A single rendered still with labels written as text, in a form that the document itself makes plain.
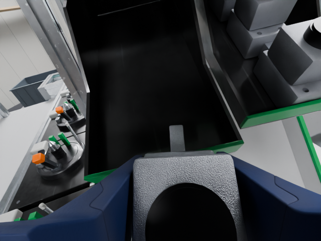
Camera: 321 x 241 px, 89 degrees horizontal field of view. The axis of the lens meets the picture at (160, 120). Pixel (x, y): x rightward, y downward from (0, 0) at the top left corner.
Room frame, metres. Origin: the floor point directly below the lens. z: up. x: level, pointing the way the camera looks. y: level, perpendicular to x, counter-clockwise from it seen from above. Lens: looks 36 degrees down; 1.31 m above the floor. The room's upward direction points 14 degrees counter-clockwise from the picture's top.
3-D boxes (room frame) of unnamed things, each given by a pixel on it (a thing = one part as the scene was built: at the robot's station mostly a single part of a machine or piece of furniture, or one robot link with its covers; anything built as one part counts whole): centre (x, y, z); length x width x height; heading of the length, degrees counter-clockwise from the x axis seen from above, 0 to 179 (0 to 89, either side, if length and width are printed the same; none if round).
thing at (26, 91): (2.06, 1.21, 0.73); 0.62 x 0.42 x 0.23; 99
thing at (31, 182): (0.38, 0.32, 1.01); 0.24 x 0.24 x 0.13; 9
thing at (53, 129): (0.63, 0.36, 1.01); 0.24 x 0.24 x 0.13; 9
